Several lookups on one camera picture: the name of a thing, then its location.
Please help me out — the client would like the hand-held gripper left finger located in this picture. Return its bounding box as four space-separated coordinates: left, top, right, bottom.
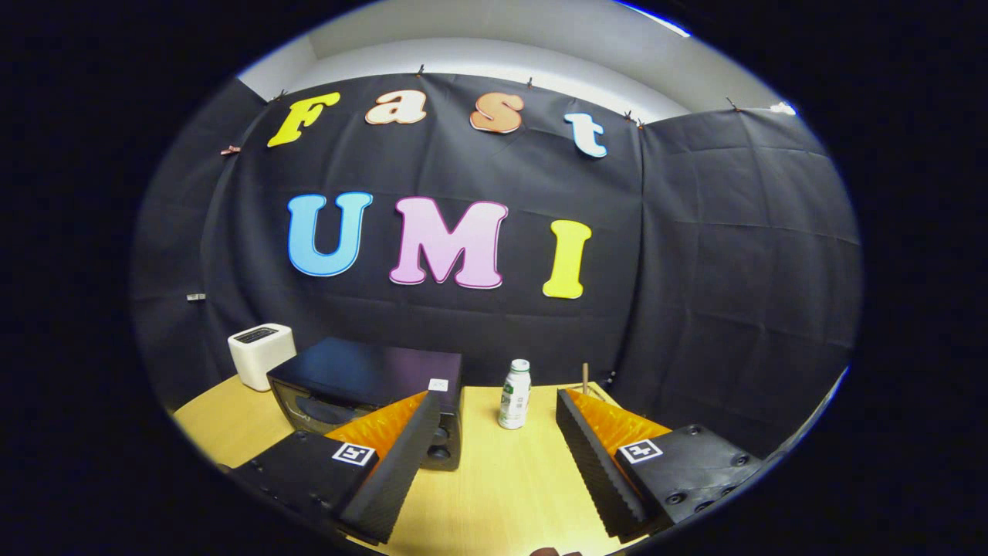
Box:
228 390 442 545

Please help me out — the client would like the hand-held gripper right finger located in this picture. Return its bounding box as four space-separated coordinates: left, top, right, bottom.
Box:
554 388 765 544

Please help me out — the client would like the black toaster oven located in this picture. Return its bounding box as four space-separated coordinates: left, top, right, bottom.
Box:
266 336 464 472

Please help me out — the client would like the white bread toaster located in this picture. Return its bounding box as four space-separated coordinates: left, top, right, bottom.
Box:
227 323 297 392

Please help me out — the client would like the white bottle green label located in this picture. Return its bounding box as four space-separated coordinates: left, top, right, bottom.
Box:
498 358 533 431

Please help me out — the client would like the black backdrop cloth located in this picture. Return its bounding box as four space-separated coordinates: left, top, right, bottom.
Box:
130 73 863 460

